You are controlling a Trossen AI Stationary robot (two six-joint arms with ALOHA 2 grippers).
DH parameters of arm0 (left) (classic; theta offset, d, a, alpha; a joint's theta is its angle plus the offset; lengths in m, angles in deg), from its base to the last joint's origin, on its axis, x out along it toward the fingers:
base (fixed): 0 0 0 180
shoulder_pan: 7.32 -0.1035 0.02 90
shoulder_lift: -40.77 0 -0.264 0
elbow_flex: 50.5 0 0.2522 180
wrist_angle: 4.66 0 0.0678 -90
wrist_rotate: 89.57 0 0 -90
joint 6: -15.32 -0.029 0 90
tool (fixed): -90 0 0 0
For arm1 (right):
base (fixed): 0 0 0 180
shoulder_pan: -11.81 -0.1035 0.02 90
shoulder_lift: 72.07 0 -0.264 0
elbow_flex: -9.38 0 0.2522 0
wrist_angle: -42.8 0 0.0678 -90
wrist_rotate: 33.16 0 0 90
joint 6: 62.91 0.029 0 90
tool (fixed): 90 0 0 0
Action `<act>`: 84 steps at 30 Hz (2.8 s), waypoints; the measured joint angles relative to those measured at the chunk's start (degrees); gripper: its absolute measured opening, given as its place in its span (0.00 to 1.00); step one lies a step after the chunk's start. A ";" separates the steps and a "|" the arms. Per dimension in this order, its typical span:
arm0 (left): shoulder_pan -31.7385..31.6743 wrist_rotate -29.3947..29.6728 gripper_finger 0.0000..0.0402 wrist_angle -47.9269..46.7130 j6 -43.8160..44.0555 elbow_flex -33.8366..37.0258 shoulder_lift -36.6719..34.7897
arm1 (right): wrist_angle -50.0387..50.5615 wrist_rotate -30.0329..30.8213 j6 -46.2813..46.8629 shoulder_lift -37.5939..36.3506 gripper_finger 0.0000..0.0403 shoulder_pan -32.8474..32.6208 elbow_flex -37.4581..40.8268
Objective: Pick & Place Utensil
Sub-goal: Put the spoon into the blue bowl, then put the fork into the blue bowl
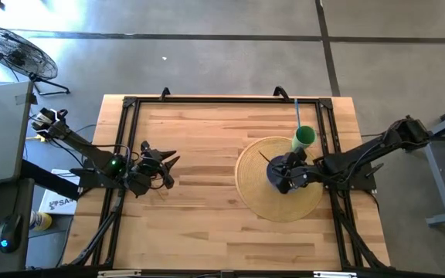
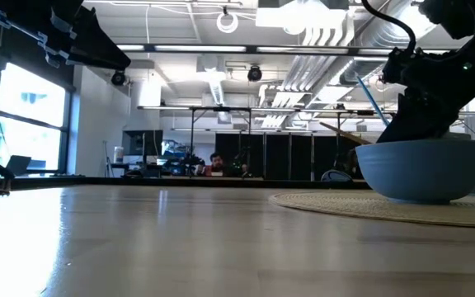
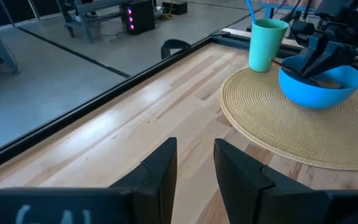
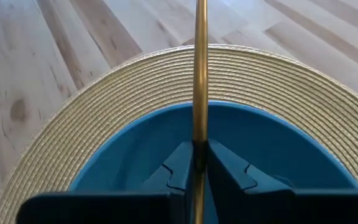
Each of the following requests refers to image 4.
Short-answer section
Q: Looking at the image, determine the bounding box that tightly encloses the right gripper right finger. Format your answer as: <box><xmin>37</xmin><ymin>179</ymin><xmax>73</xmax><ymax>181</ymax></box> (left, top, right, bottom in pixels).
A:
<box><xmin>208</xmin><ymin>138</ymin><xmax>358</xmax><ymax>224</ymax></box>

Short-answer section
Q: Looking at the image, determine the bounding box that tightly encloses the gold metal chopstick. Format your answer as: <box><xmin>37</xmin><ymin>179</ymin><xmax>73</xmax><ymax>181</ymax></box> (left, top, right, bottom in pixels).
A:
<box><xmin>191</xmin><ymin>0</ymin><xmax>209</xmax><ymax>224</ymax></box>

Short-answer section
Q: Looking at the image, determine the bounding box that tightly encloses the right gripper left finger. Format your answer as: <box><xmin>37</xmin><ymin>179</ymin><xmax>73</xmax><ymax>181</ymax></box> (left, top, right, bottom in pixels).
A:
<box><xmin>16</xmin><ymin>140</ymin><xmax>195</xmax><ymax>224</ymax></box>

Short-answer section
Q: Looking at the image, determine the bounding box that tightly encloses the blue plastic bowl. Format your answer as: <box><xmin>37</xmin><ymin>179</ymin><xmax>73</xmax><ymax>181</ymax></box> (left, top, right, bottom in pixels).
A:
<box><xmin>68</xmin><ymin>100</ymin><xmax>358</xmax><ymax>224</ymax></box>

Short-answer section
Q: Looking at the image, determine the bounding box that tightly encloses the round woven straw placemat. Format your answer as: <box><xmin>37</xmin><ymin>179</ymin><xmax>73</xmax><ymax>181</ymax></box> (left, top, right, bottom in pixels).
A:
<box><xmin>0</xmin><ymin>43</ymin><xmax>358</xmax><ymax>224</ymax></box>

